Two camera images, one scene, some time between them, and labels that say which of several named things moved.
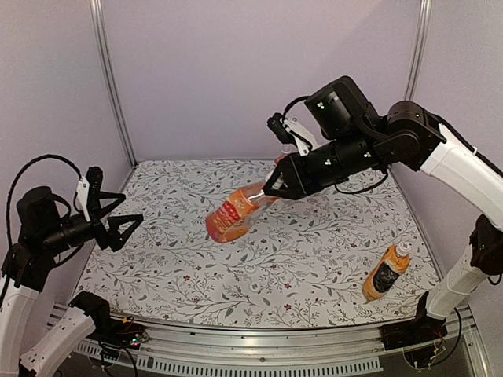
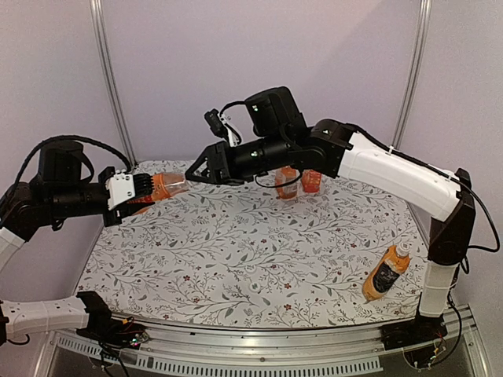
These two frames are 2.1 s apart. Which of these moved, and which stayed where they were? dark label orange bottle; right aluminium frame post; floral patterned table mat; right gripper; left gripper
Moved: right gripper; left gripper
Stayed: right aluminium frame post; dark label orange bottle; floral patterned table mat
